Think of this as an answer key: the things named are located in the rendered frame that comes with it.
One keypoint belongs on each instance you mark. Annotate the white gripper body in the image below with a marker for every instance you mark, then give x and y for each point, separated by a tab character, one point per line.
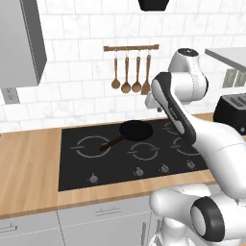
150	101

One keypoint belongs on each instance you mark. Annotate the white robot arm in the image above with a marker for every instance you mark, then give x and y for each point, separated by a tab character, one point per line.
221	144

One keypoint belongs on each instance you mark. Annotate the wooden spatula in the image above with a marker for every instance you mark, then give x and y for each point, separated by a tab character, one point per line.
146	88

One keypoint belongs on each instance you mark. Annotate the large wooden spoon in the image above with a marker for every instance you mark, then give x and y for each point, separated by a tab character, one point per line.
136	86
126	87

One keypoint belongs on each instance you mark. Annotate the black frying pan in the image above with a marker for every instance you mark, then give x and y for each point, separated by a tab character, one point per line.
136	130

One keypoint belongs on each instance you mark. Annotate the small wooden spoon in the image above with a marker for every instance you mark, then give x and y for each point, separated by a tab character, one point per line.
115	84

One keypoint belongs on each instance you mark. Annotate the grey hob knob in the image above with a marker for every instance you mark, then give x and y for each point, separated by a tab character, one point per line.
191	165
93	178
138	172
165	168

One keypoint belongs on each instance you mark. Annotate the black glass hob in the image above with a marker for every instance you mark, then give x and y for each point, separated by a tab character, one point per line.
112	166

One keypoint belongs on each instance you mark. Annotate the black toaster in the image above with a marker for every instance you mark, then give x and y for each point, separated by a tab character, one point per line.
230	112

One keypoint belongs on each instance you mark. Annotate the black extractor hood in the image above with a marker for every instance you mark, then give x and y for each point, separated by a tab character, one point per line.
153	4

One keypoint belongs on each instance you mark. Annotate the grey cupboard door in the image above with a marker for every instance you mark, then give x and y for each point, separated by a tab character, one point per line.
153	229

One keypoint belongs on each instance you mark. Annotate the grey drawer front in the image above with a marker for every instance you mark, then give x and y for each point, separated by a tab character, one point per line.
105	221
29	230

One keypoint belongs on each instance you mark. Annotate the wooden utensil rail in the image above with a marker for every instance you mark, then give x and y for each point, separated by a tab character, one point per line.
131	48

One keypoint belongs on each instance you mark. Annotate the grey double wall socket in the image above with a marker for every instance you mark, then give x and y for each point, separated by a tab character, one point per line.
233	78

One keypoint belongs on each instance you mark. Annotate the grey wall shelf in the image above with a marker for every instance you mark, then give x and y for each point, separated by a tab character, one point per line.
229	56

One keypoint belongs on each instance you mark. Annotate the grey wall cupboard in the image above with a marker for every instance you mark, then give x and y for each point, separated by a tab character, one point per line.
16	41

